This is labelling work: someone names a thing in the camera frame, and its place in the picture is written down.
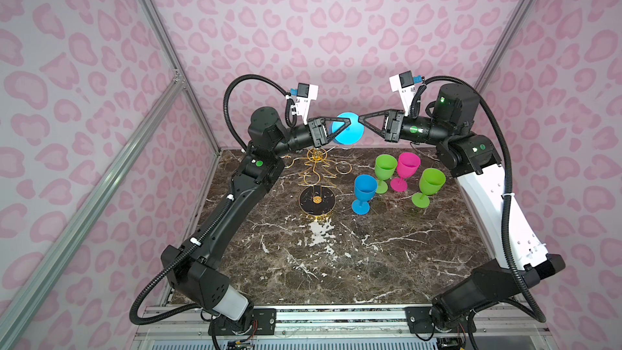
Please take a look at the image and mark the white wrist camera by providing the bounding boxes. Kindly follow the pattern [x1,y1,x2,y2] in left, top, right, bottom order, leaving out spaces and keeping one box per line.
[389,71,424,116]
[290,83,319,125]

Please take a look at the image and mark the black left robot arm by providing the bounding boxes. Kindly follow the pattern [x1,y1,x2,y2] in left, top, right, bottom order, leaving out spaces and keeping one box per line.
[161,107,351,332]

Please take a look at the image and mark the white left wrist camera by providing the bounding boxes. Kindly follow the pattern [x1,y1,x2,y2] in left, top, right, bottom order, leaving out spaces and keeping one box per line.
[290,83,319,125]

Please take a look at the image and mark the aluminium frame right post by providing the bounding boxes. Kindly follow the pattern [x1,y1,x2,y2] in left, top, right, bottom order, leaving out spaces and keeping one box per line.
[449,0,537,123]

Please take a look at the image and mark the magenta wine glass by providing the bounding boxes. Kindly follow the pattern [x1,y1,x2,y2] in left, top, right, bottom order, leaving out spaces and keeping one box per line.
[390,152,421,192]

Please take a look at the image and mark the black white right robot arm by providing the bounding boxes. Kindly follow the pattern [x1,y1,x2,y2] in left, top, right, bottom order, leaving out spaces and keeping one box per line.
[359,79,566,331]

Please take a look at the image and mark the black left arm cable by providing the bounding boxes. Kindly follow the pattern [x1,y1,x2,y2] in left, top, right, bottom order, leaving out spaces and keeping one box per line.
[128,74,297,327]

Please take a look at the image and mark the gold wire glass rack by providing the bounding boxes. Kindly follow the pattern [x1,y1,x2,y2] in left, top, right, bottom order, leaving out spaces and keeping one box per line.
[283,148,353,220]

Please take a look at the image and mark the blue wine glass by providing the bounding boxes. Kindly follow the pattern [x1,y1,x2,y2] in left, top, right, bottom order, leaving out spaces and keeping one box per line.
[351,174,377,216]
[333,112,365,146]

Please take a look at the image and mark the aluminium frame left post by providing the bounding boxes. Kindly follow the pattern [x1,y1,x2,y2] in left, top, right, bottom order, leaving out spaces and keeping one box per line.
[138,0,221,156]

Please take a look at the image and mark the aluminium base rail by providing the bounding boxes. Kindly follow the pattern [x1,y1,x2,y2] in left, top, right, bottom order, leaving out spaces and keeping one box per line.
[130,303,560,350]

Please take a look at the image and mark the aluminium frame post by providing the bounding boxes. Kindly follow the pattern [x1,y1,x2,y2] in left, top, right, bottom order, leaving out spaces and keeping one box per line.
[138,0,221,156]
[449,0,537,123]

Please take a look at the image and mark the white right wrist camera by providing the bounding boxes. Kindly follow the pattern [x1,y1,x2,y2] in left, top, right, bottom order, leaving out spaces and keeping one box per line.
[389,71,424,116]

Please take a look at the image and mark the aluminium frame left diagonal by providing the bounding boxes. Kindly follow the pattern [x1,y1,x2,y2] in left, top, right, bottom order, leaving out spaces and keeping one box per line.
[1,79,187,349]

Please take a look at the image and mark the green wine glass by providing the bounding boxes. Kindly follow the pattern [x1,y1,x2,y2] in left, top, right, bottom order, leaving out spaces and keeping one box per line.
[411,168,446,208]
[374,154,398,194]

